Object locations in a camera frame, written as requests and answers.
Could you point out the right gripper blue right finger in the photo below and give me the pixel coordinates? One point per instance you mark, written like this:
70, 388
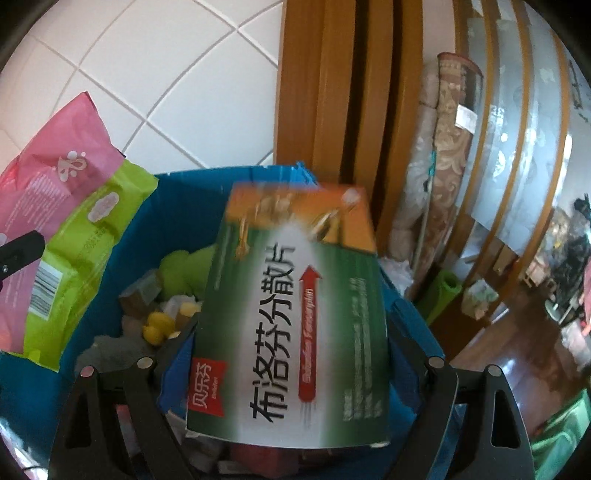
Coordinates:
410, 342

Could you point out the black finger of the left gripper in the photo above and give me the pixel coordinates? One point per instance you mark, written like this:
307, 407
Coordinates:
20, 252

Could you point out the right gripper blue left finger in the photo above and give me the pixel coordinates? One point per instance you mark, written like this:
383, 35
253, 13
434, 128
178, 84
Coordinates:
173, 368

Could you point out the pink green pad package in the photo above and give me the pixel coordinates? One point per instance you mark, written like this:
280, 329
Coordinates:
72, 186

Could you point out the green ibuprofen medicine box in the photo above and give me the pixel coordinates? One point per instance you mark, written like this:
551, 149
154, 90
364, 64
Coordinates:
291, 347

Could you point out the green rolled mat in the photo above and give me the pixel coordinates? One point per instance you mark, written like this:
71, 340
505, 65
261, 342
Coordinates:
442, 291

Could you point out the yellow plush in crate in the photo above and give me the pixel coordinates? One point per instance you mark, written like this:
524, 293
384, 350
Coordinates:
161, 326

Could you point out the blue plastic storage crate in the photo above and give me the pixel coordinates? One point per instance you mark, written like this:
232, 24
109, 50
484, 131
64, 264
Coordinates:
33, 398

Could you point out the green plush in crate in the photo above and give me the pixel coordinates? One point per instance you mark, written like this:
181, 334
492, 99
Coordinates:
185, 273

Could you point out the rolled patterned carpet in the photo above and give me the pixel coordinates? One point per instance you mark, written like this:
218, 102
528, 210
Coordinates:
449, 101

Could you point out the wooden glass partition screen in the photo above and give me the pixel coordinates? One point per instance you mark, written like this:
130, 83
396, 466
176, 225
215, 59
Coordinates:
517, 168

